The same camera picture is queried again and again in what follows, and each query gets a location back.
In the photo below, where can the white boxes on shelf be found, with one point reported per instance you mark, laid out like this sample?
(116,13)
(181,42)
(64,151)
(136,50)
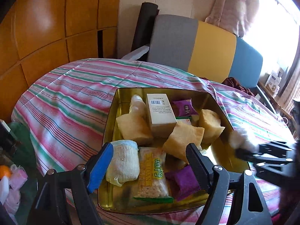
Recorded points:
(273,81)

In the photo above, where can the dark red cloth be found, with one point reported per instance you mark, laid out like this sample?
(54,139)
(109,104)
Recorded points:
(232,82)

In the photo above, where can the striped bed sheet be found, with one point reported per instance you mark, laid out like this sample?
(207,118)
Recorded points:
(66,110)

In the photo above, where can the Weidan cracker packet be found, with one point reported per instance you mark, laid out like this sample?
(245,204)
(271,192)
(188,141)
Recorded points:
(189,120)
(152,183)

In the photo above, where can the pink curtain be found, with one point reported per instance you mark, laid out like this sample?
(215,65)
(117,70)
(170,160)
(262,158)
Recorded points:
(235,16)

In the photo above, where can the grey yellow blue chair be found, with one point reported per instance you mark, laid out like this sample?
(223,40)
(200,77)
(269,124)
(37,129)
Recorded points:
(203,50)

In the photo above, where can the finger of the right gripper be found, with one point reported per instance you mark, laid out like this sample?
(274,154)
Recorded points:
(251,156)

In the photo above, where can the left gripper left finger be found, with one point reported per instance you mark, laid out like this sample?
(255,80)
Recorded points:
(50,204)

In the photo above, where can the white wrap ball in tin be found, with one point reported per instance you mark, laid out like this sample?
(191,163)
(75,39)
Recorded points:
(137,105)

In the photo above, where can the white blue sock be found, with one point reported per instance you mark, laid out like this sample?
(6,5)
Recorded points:
(124,166)

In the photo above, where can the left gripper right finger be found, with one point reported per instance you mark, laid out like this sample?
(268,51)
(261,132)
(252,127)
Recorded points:
(248,204)

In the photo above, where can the white plastic wrap ball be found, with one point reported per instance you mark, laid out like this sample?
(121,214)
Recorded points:
(244,139)

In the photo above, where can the yellow sponge block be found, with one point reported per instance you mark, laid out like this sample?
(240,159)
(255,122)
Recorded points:
(182,135)
(133,127)
(211,122)

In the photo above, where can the white cardboard box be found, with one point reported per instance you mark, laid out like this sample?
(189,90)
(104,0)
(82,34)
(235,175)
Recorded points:
(160,115)

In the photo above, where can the purple snack packet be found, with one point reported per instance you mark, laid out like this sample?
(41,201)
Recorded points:
(183,183)
(184,108)

